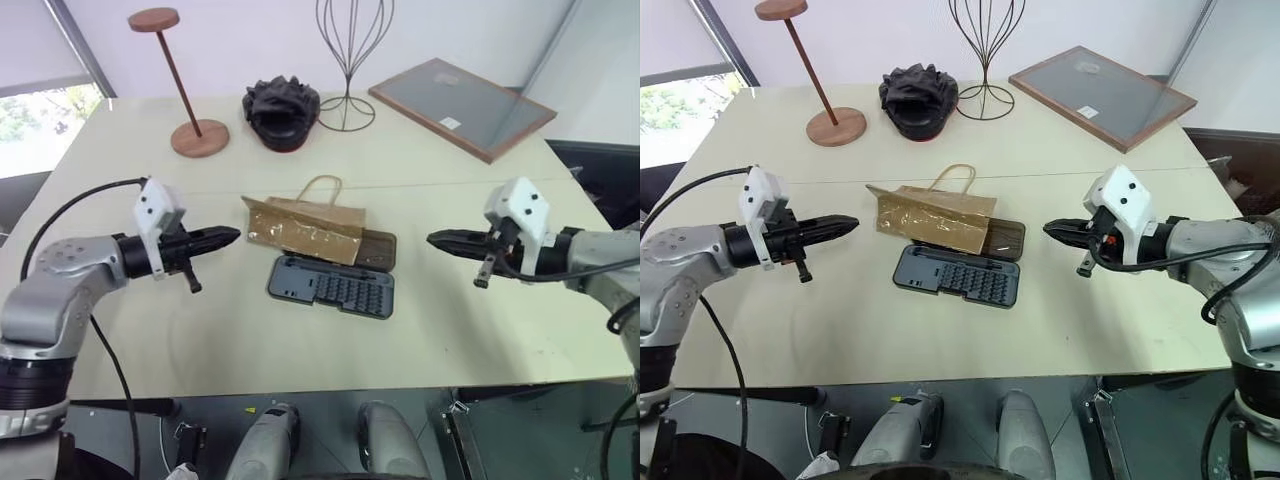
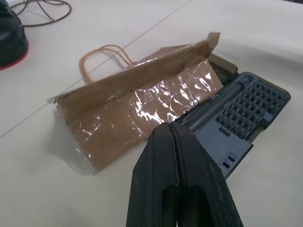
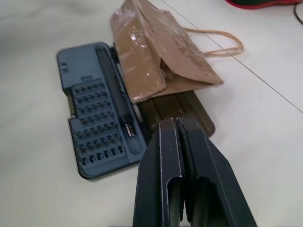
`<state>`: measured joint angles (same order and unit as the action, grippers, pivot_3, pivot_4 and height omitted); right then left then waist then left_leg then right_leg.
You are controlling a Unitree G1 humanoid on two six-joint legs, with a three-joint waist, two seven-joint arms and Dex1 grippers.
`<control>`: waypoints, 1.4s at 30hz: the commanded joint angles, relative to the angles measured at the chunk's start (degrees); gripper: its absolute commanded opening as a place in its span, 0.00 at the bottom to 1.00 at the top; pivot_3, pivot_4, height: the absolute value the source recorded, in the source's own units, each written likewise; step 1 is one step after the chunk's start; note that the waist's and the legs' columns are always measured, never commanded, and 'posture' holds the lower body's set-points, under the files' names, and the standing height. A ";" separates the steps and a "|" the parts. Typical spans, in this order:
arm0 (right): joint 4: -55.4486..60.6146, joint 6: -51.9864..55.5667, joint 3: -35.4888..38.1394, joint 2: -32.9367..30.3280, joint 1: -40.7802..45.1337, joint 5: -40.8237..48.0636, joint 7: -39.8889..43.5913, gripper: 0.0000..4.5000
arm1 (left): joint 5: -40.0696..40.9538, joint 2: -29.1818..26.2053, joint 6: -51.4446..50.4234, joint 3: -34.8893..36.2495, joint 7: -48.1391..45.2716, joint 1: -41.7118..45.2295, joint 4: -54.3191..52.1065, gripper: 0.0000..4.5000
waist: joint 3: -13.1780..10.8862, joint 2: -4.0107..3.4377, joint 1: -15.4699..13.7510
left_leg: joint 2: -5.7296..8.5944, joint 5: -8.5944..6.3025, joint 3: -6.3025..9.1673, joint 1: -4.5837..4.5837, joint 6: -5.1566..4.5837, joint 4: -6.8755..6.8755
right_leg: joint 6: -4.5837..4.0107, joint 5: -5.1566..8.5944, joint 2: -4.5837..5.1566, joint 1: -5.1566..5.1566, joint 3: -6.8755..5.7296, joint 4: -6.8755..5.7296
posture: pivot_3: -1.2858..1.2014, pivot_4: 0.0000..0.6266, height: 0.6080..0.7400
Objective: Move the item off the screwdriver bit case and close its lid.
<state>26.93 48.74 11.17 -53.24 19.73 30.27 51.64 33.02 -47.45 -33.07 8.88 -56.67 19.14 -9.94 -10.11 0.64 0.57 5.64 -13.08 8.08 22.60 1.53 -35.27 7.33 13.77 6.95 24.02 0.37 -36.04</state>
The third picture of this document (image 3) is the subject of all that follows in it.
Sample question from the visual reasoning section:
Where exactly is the brown paper bag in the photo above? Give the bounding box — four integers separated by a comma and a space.
108, 0, 244, 104

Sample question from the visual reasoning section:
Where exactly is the black screwdriver handle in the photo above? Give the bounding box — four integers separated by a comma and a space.
97, 48, 138, 142

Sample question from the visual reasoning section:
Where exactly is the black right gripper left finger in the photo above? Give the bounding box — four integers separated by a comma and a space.
132, 117, 186, 227

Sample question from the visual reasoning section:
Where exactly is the thin black cable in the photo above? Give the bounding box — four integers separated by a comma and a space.
293, 3, 303, 26

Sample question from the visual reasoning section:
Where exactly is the red-rimmed dark round object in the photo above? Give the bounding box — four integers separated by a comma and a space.
224, 0, 303, 11

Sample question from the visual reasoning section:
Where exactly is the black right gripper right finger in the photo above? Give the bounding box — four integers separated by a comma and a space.
177, 117, 258, 227

